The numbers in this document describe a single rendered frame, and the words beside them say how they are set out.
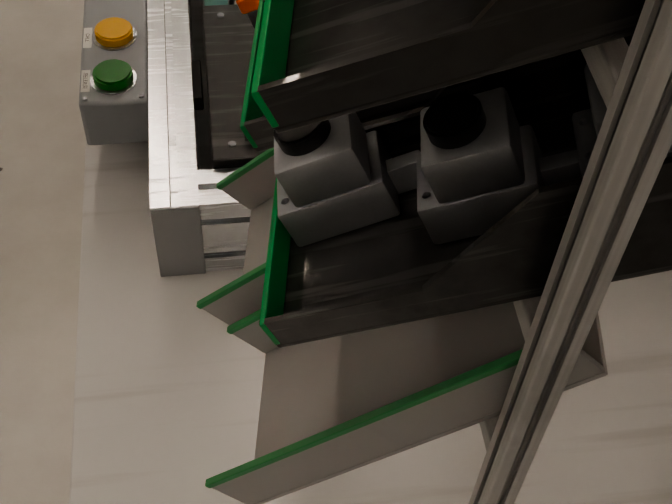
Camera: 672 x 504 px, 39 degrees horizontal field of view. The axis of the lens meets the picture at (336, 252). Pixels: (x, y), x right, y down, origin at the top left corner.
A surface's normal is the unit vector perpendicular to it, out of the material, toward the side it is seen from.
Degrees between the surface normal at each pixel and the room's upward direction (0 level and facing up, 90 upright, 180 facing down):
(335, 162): 87
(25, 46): 0
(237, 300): 90
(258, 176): 90
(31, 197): 0
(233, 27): 0
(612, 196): 90
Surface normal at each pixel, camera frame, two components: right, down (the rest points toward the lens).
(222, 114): 0.04, -0.63
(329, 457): -0.04, 0.77
